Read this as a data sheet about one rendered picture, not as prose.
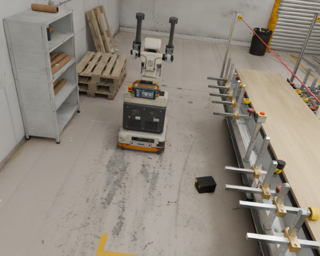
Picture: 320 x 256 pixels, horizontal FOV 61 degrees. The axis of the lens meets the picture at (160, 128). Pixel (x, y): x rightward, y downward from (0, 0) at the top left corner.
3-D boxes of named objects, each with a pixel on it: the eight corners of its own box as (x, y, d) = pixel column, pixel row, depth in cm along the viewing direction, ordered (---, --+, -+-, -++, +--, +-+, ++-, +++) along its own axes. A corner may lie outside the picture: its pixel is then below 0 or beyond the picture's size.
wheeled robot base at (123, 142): (163, 154, 365) (165, 139, 352) (116, 148, 366) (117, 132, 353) (166, 128, 422) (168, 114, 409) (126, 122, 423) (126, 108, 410)
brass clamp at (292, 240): (288, 252, 157) (291, 246, 154) (281, 231, 168) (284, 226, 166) (298, 253, 157) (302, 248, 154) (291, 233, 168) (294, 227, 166)
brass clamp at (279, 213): (276, 216, 178) (278, 211, 175) (269, 201, 190) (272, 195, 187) (285, 218, 178) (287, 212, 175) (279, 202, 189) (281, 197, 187)
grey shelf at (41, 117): (26, 139, 368) (2, 18, 285) (53, 108, 444) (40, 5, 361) (59, 144, 368) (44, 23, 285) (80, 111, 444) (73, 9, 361)
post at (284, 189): (262, 233, 199) (285, 185, 173) (261, 229, 202) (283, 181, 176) (267, 234, 199) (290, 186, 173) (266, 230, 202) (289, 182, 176)
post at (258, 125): (244, 162, 260) (257, 121, 236) (243, 158, 264) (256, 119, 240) (248, 162, 260) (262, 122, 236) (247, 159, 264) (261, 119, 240)
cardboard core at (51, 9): (30, 3, 325) (55, 6, 325) (33, 2, 332) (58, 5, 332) (31, 10, 329) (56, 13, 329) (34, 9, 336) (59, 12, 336)
